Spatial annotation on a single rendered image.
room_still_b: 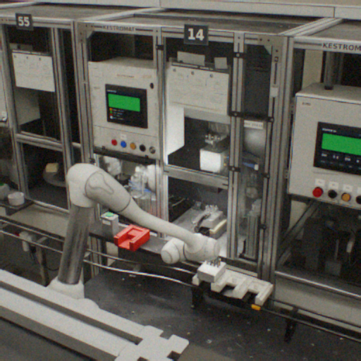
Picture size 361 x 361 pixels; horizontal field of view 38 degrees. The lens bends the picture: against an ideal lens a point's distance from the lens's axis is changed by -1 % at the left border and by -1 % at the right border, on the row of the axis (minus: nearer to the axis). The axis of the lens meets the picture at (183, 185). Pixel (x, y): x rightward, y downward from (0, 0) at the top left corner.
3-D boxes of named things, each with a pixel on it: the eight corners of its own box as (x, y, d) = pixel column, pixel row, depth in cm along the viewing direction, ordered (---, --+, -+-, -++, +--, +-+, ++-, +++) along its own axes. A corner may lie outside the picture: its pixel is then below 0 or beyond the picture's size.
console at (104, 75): (90, 147, 282) (84, 62, 263) (121, 133, 304) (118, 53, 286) (156, 161, 263) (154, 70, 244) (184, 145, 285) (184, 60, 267)
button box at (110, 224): (101, 235, 287) (100, 216, 283) (110, 228, 294) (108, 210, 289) (113, 238, 284) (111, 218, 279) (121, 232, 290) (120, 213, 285)
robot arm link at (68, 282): (54, 334, 231) (32, 311, 246) (85, 328, 242) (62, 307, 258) (87, 170, 215) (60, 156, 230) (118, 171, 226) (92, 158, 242)
